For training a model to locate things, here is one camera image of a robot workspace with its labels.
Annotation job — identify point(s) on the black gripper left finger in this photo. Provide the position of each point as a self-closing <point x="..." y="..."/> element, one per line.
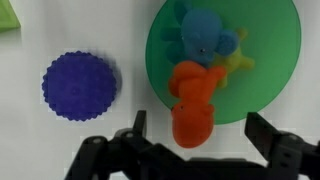
<point x="133" y="156"/>

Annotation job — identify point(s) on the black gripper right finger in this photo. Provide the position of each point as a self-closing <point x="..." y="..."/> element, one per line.
<point x="286" y="153"/>

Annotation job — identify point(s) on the orange plush toy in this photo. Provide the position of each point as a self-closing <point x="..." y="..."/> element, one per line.
<point x="193" y="100"/>

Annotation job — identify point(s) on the green plastic bowl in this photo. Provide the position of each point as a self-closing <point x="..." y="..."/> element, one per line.
<point x="270" y="66"/>

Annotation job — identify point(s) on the yellow plush toy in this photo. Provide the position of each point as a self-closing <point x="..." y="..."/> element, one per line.
<point x="235" y="61"/>

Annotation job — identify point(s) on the purple spiky ball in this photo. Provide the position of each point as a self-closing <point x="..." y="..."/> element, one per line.
<point x="80" y="85"/>

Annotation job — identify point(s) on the blue plush octopus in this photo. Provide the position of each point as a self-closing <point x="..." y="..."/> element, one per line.
<point x="201" y="33"/>

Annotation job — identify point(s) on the light green soft cube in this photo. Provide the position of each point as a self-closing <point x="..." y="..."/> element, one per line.
<point x="6" y="16"/>

